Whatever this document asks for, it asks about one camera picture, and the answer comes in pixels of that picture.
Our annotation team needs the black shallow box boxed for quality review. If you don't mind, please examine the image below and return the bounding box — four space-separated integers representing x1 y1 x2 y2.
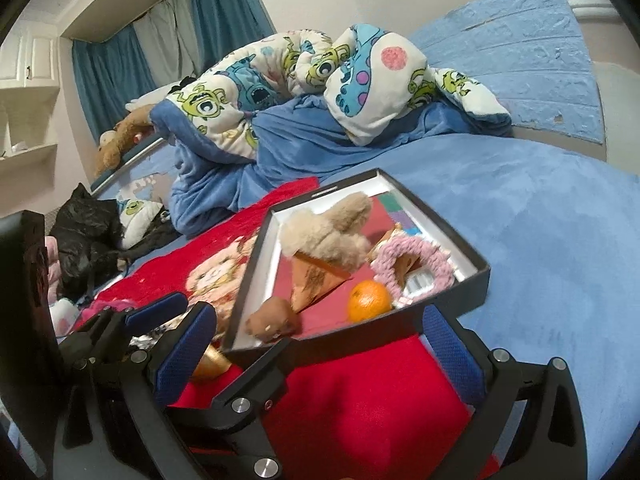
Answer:
220 168 492 368

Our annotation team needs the blue monster-print quilt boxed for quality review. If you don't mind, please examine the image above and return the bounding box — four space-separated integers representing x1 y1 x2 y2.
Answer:
150 22 514 239

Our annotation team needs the white plush toy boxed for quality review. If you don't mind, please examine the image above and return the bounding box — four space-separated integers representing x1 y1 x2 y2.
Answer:
125 80 182 112

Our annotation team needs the brown teddy bear plush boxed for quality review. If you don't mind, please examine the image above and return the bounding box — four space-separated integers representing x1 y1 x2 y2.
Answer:
95 104 159 177

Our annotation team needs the blue foam wall panel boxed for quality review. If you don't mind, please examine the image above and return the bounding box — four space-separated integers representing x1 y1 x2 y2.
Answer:
95 141 177 211
409 0 609 147

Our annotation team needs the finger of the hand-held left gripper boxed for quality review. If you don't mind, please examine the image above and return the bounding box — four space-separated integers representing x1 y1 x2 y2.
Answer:
164 337 296 480
64 293 190 362

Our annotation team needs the pink scrunchie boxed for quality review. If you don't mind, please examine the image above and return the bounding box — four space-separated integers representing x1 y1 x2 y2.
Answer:
369 234 454 307

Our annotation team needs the silver bed rail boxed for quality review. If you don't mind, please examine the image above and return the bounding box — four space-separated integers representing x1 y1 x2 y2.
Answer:
90 137 167 196

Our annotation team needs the orange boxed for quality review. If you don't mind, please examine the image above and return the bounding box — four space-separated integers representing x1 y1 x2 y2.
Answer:
347 280 394 324

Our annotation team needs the beige plush rabbit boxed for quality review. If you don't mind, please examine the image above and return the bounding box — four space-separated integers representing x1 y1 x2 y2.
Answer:
279 192 375 281

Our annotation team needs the teal curtain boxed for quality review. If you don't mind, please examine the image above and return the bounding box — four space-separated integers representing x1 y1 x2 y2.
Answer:
71 24 152 142
189 0 277 62

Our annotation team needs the black puffy jacket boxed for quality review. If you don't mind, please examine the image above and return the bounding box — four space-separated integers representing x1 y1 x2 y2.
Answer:
49 182 127 302

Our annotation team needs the white wall shelf unit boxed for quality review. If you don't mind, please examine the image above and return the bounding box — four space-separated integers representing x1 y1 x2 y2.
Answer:
0 25 64 202

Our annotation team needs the small white monster pillow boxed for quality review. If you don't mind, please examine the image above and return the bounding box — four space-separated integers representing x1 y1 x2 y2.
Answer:
117 195 164 252

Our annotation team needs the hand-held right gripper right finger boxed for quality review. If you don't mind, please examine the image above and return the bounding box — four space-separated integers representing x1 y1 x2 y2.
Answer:
421 304 590 480

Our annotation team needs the grey curtain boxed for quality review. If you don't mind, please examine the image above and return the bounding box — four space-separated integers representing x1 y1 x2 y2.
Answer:
132 0 202 82

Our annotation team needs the small brown plush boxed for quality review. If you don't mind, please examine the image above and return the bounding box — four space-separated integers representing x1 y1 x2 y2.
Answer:
244 295 304 344

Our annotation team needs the dark fuzzy garment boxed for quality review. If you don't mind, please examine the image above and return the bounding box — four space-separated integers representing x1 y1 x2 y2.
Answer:
120 212 177 262

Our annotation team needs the blue bed sheet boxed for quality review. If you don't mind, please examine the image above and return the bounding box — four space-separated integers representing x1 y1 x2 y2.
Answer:
280 125 640 480

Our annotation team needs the red bear-print blanket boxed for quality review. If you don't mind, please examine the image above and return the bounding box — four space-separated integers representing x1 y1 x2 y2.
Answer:
82 177 502 480

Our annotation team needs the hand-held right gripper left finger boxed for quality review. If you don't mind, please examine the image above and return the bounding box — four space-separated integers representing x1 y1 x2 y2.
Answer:
51 301 218 480

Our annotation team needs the rose-gold snack packet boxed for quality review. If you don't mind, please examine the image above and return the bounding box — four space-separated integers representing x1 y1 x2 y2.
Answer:
291 252 354 311
367 224 424 287
192 342 234 382

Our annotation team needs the pink quilt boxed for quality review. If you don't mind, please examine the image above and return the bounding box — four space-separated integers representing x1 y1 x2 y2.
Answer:
45 237 62 307

